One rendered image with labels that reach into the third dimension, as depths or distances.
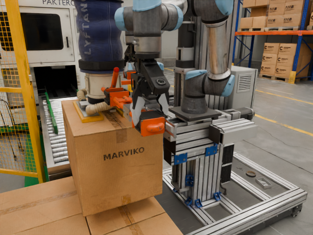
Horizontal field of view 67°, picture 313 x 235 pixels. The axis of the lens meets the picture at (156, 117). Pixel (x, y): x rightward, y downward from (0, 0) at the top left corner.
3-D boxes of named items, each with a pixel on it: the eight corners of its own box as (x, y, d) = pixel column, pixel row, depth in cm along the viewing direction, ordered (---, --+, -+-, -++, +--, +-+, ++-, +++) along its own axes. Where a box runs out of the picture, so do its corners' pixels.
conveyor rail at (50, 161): (39, 107, 363) (37, 95, 357) (43, 107, 365) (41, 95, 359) (51, 191, 168) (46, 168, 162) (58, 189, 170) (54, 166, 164)
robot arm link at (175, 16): (155, 6, 78) (135, 3, 70) (186, 3, 73) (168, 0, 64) (155, 31, 81) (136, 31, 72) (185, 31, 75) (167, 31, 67)
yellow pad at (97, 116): (72, 104, 136) (71, 96, 135) (90, 102, 140) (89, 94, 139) (82, 123, 107) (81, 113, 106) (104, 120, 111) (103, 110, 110)
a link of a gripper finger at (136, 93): (141, 110, 71) (151, 83, 69) (143, 112, 69) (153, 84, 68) (126, 106, 68) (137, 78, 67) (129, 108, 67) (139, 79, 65)
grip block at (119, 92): (104, 101, 105) (103, 88, 103) (125, 100, 109) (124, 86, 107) (108, 107, 97) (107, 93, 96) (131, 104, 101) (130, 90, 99)
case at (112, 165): (68, 158, 158) (60, 100, 145) (125, 147, 174) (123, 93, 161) (83, 217, 107) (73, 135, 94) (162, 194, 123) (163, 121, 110)
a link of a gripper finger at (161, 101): (165, 112, 79) (155, 88, 75) (173, 117, 74) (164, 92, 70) (157, 116, 79) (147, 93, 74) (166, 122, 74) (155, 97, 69)
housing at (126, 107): (122, 116, 86) (121, 104, 85) (139, 114, 89) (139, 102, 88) (128, 122, 80) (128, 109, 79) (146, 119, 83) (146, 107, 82)
